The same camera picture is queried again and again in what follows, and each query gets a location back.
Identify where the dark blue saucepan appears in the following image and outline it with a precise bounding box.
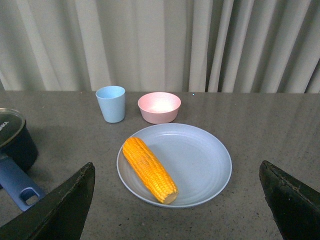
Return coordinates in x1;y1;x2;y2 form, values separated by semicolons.
0;120;46;211

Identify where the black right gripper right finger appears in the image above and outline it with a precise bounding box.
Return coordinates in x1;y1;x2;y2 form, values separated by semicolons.
259;160;320;240

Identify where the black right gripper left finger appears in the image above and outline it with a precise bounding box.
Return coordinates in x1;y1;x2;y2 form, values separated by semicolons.
0;162;96;240

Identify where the light blue cup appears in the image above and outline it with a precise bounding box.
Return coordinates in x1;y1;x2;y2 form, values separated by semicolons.
95;85;126;124

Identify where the pink bowl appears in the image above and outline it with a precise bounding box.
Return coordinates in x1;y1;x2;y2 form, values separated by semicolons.
137;92;182;124

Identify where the white curtain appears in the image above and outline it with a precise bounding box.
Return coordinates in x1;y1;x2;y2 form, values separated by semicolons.
0;0;320;93

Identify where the yellow corn cob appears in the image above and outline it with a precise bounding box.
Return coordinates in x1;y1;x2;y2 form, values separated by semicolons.
122;137;179;205

